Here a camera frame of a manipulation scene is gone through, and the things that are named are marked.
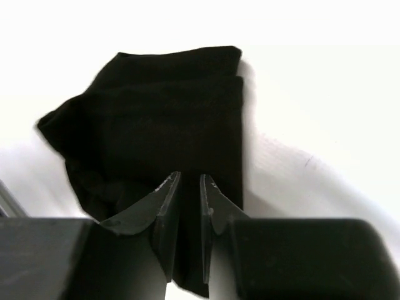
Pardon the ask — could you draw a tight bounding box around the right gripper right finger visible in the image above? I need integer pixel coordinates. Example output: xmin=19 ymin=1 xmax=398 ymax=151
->
xmin=200 ymin=175 xmax=399 ymax=300

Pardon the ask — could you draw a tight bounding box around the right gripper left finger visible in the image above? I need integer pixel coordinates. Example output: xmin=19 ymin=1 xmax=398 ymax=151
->
xmin=1 ymin=172 xmax=181 ymax=299

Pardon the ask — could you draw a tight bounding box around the black skirt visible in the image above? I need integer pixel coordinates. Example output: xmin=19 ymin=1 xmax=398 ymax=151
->
xmin=37 ymin=46 xmax=243 ymax=297

